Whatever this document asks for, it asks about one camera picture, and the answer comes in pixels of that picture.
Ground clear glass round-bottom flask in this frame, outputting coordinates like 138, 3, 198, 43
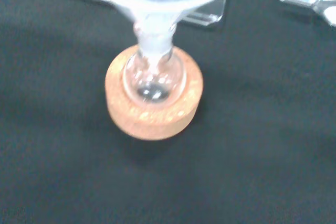
122, 22, 188, 104

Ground black bench cloth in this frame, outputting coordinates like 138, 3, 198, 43
0, 0, 336, 224

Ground round cork ring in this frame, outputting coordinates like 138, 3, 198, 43
104, 45, 205, 141

